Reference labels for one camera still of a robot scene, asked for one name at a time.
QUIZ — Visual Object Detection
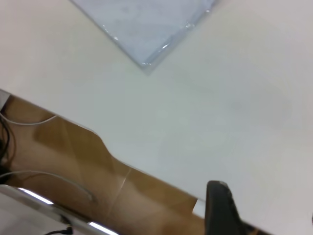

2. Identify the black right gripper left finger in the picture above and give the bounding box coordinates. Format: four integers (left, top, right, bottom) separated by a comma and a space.
204, 180, 257, 235

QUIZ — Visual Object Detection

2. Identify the transparent bag with red zipper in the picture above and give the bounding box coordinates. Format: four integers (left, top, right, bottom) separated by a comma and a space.
70, 0, 221, 76

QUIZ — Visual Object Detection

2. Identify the clear plastic package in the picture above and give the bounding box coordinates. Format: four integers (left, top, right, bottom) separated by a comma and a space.
73, 0, 216, 67

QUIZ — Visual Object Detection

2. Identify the black cable with plug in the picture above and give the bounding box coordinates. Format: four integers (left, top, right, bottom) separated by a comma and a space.
45, 226, 73, 235

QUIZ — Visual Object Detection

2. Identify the grey cable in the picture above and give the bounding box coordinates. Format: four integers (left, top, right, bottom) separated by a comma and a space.
0, 170, 96, 203

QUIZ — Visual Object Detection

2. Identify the thin white cable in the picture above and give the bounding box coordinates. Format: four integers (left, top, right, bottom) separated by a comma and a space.
0, 114, 57, 126

